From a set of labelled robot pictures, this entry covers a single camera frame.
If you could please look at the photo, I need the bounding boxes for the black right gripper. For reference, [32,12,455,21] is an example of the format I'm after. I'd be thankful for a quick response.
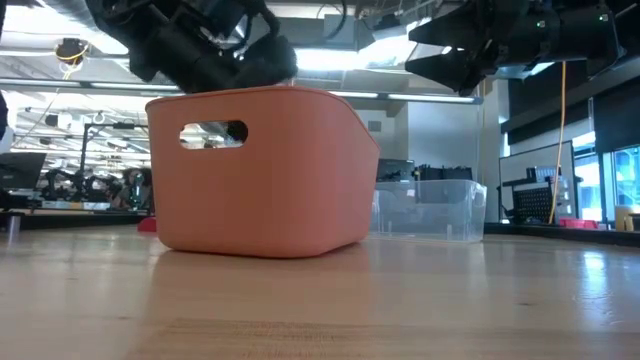
[404,0,526,97]

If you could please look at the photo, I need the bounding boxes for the black pegboard rack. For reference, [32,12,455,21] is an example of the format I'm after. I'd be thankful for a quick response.
[510,185,556,225]

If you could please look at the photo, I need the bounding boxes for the clear plastic container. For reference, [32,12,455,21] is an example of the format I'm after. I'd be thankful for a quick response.
[369,178,488,244]

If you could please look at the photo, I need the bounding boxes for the person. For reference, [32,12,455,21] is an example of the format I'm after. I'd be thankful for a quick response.
[122,167,154,211]

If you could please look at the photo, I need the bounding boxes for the grey partition board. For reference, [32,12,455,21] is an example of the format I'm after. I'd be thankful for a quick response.
[498,140,577,224]

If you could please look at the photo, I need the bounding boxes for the yellow cable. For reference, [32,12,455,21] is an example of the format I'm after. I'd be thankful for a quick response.
[548,60,568,225]

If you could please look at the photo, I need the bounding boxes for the red tray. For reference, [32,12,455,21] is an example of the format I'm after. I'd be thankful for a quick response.
[558,217,600,230]

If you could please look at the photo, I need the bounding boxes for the black monitor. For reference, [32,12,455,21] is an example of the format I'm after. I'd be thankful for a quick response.
[0,152,47,191]

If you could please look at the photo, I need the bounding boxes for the black frame stand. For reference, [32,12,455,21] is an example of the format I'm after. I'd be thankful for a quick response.
[79,122,151,166]

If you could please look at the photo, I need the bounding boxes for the black equipment case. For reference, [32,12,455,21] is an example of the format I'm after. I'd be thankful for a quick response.
[413,163,474,182]

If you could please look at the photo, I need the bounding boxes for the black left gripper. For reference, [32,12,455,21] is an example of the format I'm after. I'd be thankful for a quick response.
[149,14,300,95]

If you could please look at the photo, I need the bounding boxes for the orange plastic bin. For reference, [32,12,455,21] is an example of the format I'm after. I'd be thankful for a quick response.
[145,86,381,260]

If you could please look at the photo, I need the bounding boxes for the background black robot arms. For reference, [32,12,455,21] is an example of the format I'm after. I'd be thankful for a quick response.
[39,168,124,202]

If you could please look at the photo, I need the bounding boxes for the yellow container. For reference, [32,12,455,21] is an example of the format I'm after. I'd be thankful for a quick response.
[614,205,640,232]

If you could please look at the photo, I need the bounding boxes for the grey ceiling box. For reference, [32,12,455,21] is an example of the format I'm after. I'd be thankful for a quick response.
[323,13,358,45]

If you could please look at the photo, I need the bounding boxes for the black yellow ceiling reel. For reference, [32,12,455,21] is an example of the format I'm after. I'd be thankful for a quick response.
[54,37,90,66]

